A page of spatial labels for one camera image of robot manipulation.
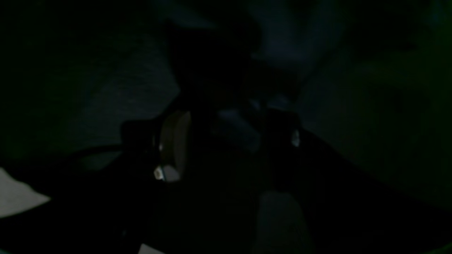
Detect black table cloth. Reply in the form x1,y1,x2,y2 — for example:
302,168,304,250
1,0,179,168

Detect dark navy t-shirt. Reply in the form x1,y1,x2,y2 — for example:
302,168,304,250
151,0,451,210

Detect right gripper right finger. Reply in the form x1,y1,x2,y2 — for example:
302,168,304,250
265,108,301,191

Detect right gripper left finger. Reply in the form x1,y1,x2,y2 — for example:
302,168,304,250
120,110,192,183

